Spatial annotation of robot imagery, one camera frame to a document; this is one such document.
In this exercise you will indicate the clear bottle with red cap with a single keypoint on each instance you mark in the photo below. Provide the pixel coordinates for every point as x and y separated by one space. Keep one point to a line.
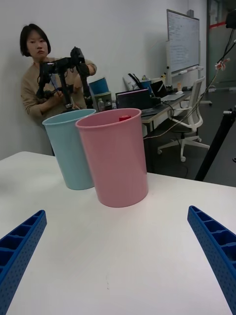
124 118

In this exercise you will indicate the grey-green plastic bin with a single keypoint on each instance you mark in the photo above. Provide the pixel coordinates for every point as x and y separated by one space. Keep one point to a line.
104 97

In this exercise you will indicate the pink plastic bin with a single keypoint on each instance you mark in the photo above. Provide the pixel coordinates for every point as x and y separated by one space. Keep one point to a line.
115 162

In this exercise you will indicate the pale blue plastic bin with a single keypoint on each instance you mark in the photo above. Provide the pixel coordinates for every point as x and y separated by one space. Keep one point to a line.
68 152

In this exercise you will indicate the open black laptop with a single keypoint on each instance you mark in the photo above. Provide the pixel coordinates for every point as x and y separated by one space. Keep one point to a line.
159 89
132 99

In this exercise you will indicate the clear plastic bottle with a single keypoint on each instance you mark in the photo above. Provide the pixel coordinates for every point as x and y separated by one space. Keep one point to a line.
101 105

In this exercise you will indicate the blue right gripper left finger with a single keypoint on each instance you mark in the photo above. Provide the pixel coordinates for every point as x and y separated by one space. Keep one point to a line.
17 258

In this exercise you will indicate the white office chair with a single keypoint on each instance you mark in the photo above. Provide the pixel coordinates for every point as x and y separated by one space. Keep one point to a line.
194 115

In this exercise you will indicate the dark plastic bottle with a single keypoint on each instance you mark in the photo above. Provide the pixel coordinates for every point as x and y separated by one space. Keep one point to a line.
108 105

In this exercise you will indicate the black handheld arm device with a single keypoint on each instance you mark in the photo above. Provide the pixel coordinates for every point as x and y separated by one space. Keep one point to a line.
65 64

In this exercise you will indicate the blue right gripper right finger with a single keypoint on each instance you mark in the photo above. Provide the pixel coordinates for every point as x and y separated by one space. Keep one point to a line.
221 251

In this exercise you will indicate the dark office desk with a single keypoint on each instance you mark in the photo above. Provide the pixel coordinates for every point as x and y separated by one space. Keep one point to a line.
169 103

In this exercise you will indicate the whiteboard on stand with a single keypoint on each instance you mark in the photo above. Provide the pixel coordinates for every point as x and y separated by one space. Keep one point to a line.
183 41

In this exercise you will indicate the black tripod leg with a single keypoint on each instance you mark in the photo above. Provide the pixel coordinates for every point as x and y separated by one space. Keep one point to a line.
216 145

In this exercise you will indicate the person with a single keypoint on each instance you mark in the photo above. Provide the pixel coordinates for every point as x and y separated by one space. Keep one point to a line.
32 81

